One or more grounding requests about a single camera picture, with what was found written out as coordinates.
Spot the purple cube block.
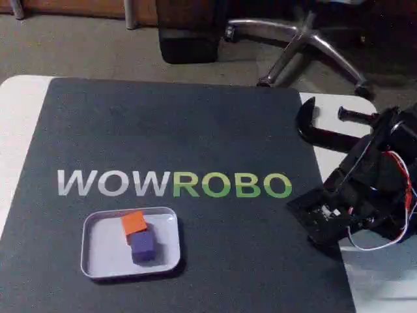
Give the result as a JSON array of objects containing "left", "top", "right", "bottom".
[{"left": 129, "top": 230, "right": 161, "bottom": 265}]

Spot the orange cube block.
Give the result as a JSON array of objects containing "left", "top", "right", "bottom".
[{"left": 120, "top": 210, "right": 149, "bottom": 245}]

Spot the pale lavender metal tray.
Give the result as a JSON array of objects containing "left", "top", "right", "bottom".
[{"left": 80, "top": 206, "right": 182, "bottom": 280}]

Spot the black table clamp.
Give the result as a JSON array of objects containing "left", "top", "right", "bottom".
[{"left": 295, "top": 97, "right": 381, "bottom": 155}]

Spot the chrome office chair base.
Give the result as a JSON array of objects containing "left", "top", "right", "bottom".
[{"left": 224, "top": 9, "right": 374, "bottom": 97}]

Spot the black WOWROBO desk mat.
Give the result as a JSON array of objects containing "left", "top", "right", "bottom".
[{"left": 0, "top": 77, "right": 358, "bottom": 313}]

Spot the grey metal table leg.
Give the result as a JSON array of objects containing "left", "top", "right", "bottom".
[
  {"left": 10, "top": 0, "right": 26, "bottom": 20},
  {"left": 124, "top": 0, "right": 138, "bottom": 30}
]

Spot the brown wooden furniture panel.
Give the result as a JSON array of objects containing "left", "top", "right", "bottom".
[{"left": 0, "top": 0, "right": 160, "bottom": 29}]

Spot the black camera cable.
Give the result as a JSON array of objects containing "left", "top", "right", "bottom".
[{"left": 338, "top": 132, "right": 377, "bottom": 192}]

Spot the red white servo cable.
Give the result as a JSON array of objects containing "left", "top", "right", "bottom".
[{"left": 381, "top": 149, "right": 417, "bottom": 235}]

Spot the black camera box mount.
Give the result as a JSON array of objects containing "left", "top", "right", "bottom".
[{"left": 286, "top": 186, "right": 351, "bottom": 252}]

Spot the thin white cable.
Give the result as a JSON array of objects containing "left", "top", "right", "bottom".
[{"left": 346, "top": 224, "right": 413, "bottom": 252}]

